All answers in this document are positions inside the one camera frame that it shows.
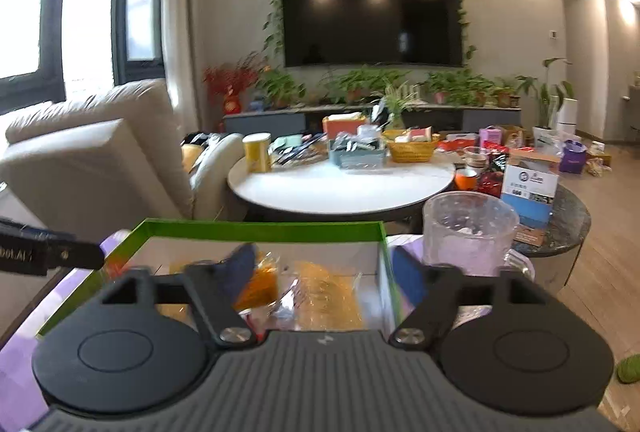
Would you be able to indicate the cream sofa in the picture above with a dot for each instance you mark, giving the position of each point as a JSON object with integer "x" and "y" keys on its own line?
{"x": 90, "y": 162}

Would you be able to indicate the purple bag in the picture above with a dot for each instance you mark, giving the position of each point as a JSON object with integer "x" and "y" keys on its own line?
{"x": 572, "y": 158}

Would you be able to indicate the dark snack packets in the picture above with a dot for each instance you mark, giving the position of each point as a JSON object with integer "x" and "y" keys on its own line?
{"x": 300, "y": 151}

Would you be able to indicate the red snack bag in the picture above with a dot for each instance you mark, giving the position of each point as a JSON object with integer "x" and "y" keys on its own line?
{"x": 492, "y": 177}

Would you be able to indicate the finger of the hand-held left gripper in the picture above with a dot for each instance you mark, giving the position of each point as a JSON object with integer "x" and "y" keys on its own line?
{"x": 75, "y": 254}
{"x": 35, "y": 228}

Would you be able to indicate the yellow wicker basket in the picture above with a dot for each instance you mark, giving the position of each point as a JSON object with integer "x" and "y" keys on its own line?
{"x": 412, "y": 151}

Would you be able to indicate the spider plant in vase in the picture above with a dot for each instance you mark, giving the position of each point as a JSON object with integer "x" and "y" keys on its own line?
{"x": 395, "y": 104}

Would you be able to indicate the dark television cabinet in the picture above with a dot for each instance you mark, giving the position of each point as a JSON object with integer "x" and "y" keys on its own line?
{"x": 280, "y": 119}

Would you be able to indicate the purple carton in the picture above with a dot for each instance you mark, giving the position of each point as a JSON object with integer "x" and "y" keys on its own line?
{"x": 491, "y": 137}

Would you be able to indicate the green cardboard box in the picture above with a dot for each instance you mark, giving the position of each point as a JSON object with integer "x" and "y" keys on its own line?
{"x": 250, "y": 228}

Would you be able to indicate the yellow canister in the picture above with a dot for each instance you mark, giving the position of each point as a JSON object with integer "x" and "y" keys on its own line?
{"x": 257, "y": 154}

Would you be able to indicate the clear plastic cup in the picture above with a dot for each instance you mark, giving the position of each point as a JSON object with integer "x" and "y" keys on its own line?
{"x": 477, "y": 157}

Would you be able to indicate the wall television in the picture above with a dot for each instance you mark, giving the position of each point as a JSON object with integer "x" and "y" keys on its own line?
{"x": 370, "y": 17}

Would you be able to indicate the tall leafy potted plant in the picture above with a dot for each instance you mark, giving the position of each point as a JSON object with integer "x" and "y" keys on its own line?
{"x": 547, "y": 97}

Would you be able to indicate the orange cup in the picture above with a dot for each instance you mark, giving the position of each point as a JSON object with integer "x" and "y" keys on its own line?
{"x": 465, "y": 181}

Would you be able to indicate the white and blue carton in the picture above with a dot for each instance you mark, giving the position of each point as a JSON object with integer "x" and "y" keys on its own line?
{"x": 530, "y": 184}

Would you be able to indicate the round white coffee table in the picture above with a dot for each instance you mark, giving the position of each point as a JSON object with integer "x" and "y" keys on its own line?
{"x": 340, "y": 187}

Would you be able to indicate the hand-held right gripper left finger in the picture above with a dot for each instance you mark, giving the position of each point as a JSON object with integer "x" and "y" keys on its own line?
{"x": 240, "y": 269}

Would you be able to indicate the red flower bouquet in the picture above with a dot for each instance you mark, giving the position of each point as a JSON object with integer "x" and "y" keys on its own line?
{"x": 227, "y": 82}

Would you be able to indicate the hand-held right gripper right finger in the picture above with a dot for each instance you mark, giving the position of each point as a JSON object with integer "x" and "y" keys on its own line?
{"x": 411, "y": 276}

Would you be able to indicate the orange tissue box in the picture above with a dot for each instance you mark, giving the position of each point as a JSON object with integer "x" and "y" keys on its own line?
{"x": 342, "y": 127}

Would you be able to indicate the green soft object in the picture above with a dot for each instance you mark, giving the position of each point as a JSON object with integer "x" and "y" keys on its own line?
{"x": 629, "y": 369}

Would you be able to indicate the orange snack packet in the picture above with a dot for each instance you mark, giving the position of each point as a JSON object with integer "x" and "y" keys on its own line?
{"x": 257, "y": 284}

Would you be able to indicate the hanging vine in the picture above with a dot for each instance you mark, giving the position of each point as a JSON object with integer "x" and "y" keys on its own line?
{"x": 465, "y": 12}
{"x": 274, "y": 7}

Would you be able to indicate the potted green plant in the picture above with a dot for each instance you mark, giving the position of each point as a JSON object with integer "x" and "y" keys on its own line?
{"x": 457, "y": 87}
{"x": 367, "y": 84}
{"x": 506, "y": 94}
{"x": 280, "y": 87}

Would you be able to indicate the yellow snack packet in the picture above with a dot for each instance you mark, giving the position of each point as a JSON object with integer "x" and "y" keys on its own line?
{"x": 325, "y": 294}

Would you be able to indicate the beige curtain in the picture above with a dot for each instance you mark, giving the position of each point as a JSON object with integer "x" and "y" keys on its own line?
{"x": 177, "y": 12}

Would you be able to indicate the black framed window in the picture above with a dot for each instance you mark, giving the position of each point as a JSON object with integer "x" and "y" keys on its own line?
{"x": 55, "y": 12}

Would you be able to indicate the blue-grey plastic basket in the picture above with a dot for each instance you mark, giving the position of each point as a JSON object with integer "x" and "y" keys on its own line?
{"x": 357, "y": 157}

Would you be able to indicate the dark marble side table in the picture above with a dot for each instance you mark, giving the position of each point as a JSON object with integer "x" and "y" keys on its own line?
{"x": 570, "y": 222}

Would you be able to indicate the purple floral tablecloth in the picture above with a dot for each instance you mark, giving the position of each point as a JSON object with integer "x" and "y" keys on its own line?
{"x": 15, "y": 387}

